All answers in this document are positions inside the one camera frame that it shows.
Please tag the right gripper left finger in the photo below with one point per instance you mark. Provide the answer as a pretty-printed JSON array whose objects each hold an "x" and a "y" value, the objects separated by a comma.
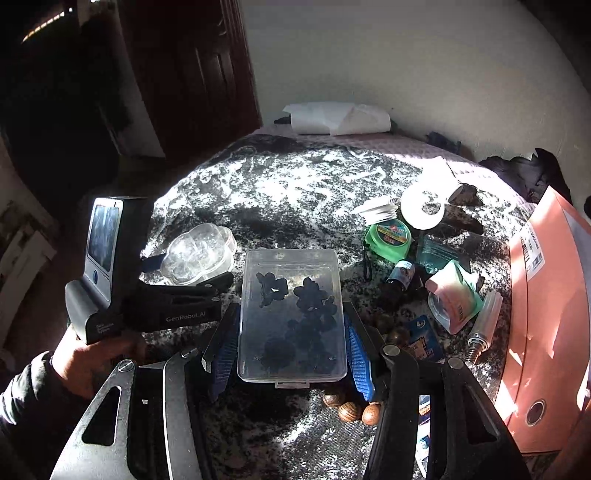
[{"x": 192, "y": 380}]

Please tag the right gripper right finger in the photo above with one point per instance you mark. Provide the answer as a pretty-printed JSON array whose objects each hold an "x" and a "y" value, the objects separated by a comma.
[{"x": 390, "y": 376}]

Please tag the white jar lid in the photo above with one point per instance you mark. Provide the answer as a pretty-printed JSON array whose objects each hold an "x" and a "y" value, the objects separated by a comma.
[{"x": 377, "y": 210}]

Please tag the black clothing pile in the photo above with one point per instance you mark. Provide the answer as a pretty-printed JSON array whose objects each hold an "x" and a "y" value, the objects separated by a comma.
[{"x": 530, "y": 178}]

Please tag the blue battery blister pack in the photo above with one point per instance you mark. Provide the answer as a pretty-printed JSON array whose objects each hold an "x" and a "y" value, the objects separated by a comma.
[{"x": 424, "y": 345}]

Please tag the teal foil sachet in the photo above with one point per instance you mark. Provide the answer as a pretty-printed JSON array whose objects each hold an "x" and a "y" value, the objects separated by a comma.
[{"x": 434, "y": 255}]

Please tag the clear flower-shaped plastic box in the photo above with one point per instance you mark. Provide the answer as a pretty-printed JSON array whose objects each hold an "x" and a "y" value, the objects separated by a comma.
[{"x": 204, "y": 252}]

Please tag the clear rectangular plastic box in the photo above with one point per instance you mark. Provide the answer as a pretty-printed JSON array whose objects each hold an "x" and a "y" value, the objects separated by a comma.
[{"x": 291, "y": 329}]

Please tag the white tape roll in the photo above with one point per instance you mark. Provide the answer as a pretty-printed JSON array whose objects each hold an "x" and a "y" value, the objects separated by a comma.
[{"x": 423, "y": 203}]

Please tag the small dark dropper bottle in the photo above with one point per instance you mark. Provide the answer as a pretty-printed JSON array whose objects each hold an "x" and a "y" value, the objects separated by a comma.
[{"x": 395, "y": 287}]

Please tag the pink cardboard box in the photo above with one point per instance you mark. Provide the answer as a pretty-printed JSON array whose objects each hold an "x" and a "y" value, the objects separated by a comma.
[{"x": 545, "y": 387}]

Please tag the dark brown rock piece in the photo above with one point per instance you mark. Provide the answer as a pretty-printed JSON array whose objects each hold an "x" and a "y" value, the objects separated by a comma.
[{"x": 464, "y": 196}]

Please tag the person's left forearm sleeve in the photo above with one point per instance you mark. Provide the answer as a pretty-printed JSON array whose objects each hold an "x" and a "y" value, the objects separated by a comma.
[{"x": 38, "y": 415}]

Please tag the person's left hand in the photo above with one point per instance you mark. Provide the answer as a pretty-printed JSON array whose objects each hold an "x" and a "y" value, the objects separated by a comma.
[{"x": 82, "y": 368}]

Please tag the white spark plug tube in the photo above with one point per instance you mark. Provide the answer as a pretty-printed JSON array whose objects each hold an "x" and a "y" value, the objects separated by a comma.
[{"x": 482, "y": 333}]

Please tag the small blue object by wall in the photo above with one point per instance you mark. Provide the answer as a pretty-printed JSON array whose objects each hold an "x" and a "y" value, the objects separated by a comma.
[{"x": 441, "y": 141}]

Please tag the pink and green pouch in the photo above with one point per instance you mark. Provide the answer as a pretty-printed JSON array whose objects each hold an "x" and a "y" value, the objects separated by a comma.
[{"x": 453, "y": 296}]

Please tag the dark wooden door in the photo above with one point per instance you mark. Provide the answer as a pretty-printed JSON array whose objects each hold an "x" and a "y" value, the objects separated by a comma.
[{"x": 192, "y": 66}]

